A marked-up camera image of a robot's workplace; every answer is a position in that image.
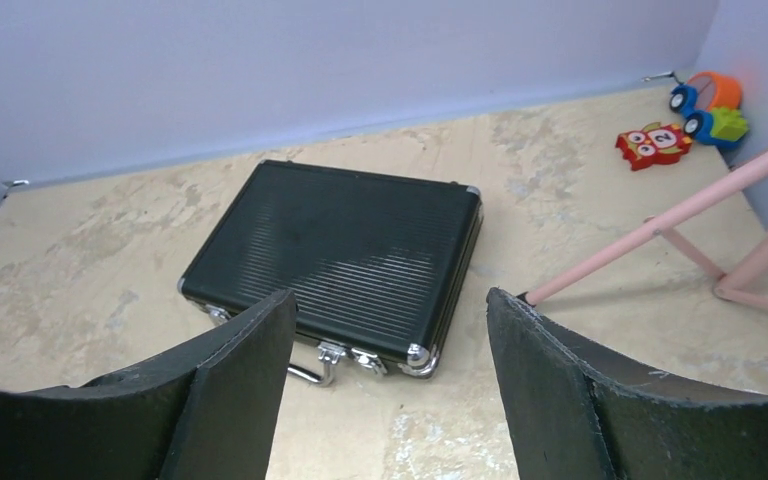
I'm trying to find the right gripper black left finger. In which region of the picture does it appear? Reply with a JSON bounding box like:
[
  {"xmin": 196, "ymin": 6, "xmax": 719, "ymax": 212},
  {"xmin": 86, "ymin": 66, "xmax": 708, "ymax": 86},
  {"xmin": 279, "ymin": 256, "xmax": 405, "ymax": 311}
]
[{"xmin": 0, "ymin": 291, "xmax": 297, "ymax": 479}]

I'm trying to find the black aluminium poker case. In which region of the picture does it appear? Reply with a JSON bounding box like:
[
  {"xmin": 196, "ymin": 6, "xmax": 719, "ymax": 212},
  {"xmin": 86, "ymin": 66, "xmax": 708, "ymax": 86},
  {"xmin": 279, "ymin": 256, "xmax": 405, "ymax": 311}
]
[{"xmin": 177, "ymin": 160, "xmax": 483, "ymax": 387}]

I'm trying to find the pink music stand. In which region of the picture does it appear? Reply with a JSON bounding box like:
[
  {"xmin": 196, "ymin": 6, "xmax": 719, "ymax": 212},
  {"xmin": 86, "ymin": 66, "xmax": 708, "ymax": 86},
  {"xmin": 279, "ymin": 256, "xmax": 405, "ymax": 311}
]
[{"xmin": 517, "ymin": 129, "xmax": 768, "ymax": 326}]

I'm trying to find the colourful toy car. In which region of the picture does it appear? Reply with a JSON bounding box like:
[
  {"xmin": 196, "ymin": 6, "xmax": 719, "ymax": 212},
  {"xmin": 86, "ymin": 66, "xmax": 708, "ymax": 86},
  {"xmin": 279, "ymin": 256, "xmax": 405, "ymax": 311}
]
[{"xmin": 669, "ymin": 71, "xmax": 749, "ymax": 150}]

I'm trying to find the red toy card pack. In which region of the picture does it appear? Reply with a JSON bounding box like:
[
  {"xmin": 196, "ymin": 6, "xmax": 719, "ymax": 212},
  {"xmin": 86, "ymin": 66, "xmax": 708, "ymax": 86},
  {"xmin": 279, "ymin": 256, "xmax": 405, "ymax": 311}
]
[{"xmin": 615, "ymin": 122, "xmax": 693, "ymax": 171}]

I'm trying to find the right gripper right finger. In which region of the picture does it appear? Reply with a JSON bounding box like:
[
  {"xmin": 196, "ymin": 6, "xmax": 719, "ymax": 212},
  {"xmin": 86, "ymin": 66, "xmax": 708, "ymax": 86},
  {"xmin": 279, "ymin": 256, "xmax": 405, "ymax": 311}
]
[{"xmin": 486, "ymin": 288, "xmax": 768, "ymax": 479}]

